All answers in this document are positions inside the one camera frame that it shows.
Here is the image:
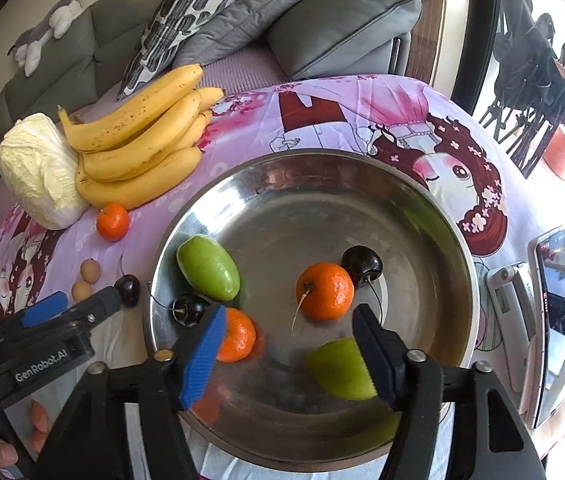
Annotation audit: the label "dark red cherry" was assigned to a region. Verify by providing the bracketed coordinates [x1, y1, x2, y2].
[341, 245, 384, 323]
[114, 274, 141, 307]
[148, 284, 210, 329]

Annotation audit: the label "oval green fruit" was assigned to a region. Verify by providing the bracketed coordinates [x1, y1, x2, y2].
[305, 337, 378, 401]
[176, 235, 240, 302]

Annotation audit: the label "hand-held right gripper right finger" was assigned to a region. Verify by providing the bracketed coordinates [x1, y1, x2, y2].
[353, 304, 548, 480]

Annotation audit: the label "black white patterned cushion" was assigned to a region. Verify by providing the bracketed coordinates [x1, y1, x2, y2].
[116, 0, 256, 101]

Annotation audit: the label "grey white plush toy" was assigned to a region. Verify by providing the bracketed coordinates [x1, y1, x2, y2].
[7, 0, 86, 77]

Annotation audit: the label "napa cabbage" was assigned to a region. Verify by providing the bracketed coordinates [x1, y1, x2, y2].
[0, 113, 88, 231]

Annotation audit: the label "black smartphone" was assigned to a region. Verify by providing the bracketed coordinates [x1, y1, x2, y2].
[527, 227, 565, 430]

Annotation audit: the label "small orange tangerine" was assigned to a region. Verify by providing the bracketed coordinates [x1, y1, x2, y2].
[96, 203, 130, 242]
[293, 262, 355, 333]
[216, 306, 257, 363]

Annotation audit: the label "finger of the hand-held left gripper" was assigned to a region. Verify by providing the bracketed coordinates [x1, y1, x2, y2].
[20, 291, 69, 327]
[37, 287, 124, 333]

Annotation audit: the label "stainless steel bowl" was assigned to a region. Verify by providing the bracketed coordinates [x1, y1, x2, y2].
[143, 149, 478, 467]

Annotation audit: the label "white phone stand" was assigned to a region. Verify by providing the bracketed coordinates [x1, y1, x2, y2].
[485, 261, 538, 415]

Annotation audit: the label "grey quilted cushion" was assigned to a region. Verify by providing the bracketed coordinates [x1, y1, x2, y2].
[172, 0, 329, 68]

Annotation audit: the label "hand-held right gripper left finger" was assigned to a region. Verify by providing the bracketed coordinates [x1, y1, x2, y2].
[50, 304, 227, 480]

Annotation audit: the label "black outdoor chairs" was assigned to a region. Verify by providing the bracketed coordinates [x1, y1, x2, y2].
[477, 0, 565, 179]

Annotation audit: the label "grey sofa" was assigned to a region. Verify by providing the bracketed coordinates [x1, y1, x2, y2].
[0, 0, 423, 181]

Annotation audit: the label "yellow banana bunch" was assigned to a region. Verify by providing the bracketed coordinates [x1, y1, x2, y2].
[57, 64, 226, 210]

